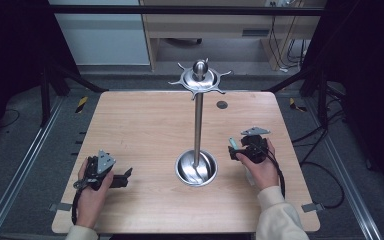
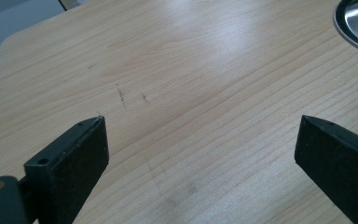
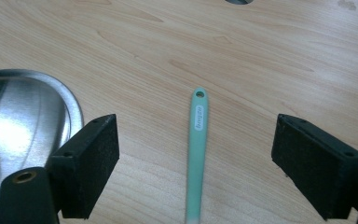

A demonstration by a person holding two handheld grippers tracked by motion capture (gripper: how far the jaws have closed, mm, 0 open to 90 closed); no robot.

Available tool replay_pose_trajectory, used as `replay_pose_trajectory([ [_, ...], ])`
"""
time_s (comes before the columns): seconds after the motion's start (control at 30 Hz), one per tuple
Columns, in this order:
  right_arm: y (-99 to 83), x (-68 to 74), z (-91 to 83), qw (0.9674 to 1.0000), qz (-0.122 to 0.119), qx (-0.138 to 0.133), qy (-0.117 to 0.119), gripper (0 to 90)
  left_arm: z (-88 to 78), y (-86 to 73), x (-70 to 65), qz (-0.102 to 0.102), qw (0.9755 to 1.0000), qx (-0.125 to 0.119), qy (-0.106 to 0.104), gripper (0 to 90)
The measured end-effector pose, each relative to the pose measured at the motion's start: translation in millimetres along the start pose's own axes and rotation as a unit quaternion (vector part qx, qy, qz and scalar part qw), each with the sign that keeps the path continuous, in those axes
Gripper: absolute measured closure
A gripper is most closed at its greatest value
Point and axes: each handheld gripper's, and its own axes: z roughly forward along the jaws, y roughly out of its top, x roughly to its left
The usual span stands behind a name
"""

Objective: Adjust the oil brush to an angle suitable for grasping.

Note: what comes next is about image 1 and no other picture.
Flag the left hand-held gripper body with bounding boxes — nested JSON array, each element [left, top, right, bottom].
[[73, 149, 117, 192]]

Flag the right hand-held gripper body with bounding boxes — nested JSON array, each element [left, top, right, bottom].
[[239, 125, 272, 165]]

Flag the person's right hand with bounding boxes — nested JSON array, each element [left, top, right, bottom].
[[235, 137, 281, 192]]

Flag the person's left hand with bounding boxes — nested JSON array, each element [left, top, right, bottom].
[[75, 157, 115, 230]]

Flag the stainless steel hook rack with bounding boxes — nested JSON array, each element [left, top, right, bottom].
[[167, 57, 234, 188]]

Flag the black metal stand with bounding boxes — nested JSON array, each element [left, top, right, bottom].
[[39, 59, 110, 128], [265, 63, 332, 130]]

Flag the white cabinet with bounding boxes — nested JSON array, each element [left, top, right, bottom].
[[47, 0, 151, 66]]

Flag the black curtain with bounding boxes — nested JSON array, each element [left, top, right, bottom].
[[0, 0, 81, 154], [301, 0, 384, 198]]

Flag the right hand-held gripper cable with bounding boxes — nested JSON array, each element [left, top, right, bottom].
[[255, 143, 287, 200]]

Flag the hand-held gripper cable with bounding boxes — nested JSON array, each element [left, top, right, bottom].
[[255, 143, 287, 200], [70, 188, 82, 226]]

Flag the left hand-held gripper cable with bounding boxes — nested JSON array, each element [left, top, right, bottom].
[[70, 188, 82, 226]]

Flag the yellow-handled tool right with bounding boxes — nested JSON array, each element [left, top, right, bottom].
[[288, 97, 308, 113]]

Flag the yellow-handled tool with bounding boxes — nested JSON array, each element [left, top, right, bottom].
[[75, 95, 90, 115], [288, 97, 308, 113]]

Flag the yellow-handled tool left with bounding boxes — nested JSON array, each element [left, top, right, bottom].
[[75, 95, 90, 115]]

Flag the grey table bracket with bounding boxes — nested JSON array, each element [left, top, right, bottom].
[[301, 202, 326, 214], [48, 202, 73, 213]]

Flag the aluminium rail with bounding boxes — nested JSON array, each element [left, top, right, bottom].
[[304, 96, 384, 240], [0, 95, 66, 240]]

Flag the thin black floor cable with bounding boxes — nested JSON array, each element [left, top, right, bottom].
[[0, 108, 22, 130]]

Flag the black cables under desk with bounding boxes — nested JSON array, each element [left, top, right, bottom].
[[268, 1, 312, 73]]

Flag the black horizontal frame bar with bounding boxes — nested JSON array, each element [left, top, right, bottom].
[[45, 4, 326, 16]]

